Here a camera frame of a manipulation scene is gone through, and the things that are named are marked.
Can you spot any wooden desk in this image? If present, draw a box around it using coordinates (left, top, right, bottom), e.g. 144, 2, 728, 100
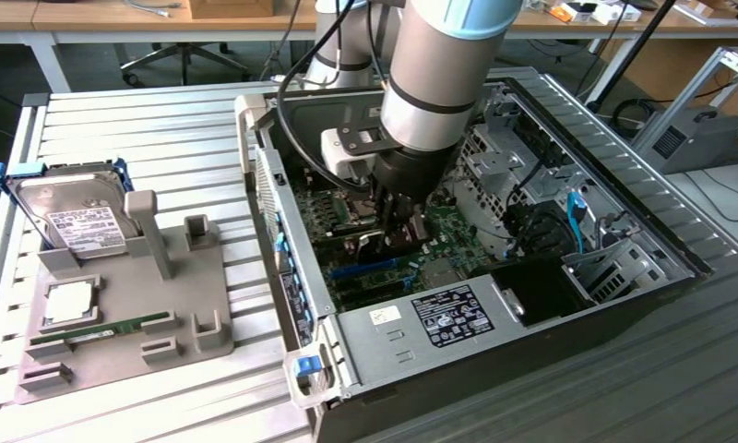
497, 0, 738, 56
0, 0, 321, 93

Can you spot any brown cardboard box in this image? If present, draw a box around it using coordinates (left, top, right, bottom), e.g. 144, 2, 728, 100
186, 0, 282, 19

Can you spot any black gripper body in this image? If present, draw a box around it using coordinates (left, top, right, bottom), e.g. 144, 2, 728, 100
372, 141, 460, 204

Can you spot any aluminium profile frame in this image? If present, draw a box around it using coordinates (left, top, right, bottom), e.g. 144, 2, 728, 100
630, 45, 738, 153

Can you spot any white box with black inlay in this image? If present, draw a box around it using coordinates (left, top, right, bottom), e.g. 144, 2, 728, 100
558, 2, 598, 24

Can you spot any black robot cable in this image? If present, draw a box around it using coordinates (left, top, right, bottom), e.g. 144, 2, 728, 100
274, 0, 382, 194

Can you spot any brown wooden panel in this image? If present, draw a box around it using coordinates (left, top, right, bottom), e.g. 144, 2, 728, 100
593, 39, 738, 105

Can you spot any black stand pole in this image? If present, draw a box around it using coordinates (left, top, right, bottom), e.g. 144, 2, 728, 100
584, 0, 680, 112

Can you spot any blue wire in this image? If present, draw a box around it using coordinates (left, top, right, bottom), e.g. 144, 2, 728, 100
565, 188, 592, 255

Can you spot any green RAM stick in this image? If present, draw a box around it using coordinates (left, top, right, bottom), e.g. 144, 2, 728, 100
28, 311, 172, 348

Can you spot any hard disk in blue carrier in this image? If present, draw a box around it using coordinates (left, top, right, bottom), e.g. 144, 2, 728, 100
0, 156, 142, 262

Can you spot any CPU socket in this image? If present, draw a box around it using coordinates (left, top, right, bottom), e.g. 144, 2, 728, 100
337, 188, 382, 227

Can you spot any silver metal disk bay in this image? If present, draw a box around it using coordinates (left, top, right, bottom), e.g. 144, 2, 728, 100
460, 122, 596, 218

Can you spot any black Nvidia graphics card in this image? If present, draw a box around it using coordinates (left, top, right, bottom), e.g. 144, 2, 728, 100
318, 230, 432, 269

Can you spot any black open PC case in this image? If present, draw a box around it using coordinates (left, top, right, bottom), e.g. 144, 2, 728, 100
233, 66, 714, 443

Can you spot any black wire bundle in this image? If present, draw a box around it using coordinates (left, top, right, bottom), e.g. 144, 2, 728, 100
502, 202, 574, 259

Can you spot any grey parts rack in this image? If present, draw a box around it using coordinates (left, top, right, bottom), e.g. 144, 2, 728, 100
12, 189, 236, 406

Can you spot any blue case latch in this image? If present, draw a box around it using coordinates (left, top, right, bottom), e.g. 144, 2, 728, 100
292, 355, 320, 380

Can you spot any blue expansion slot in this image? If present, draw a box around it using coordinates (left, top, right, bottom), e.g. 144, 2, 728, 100
332, 257, 401, 279

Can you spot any silver perforated drive cage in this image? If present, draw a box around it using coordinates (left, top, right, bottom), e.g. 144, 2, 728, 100
558, 237, 697, 305

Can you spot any silver chipset heatsink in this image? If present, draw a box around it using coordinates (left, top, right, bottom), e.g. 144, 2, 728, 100
418, 257, 462, 287

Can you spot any grey computer tower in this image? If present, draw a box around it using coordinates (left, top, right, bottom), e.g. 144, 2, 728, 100
650, 108, 738, 175

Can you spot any silver CPU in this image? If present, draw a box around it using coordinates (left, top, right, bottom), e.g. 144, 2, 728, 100
41, 281, 97, 324

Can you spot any black coiled cable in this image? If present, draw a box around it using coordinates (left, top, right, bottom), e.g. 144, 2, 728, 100
610, 97, 666, 136

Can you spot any black office chair base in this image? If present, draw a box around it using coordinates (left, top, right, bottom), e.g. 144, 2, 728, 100
120, 41, 250, 87

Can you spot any green Dell motherboard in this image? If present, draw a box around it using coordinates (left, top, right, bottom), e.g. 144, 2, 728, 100
292, 174, 500, 315

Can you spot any silver power supply unit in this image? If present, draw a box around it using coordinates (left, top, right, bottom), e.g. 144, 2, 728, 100
334, 272, 525, 388

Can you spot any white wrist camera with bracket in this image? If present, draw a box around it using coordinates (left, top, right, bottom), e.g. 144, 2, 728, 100
318, 123, 401, 193

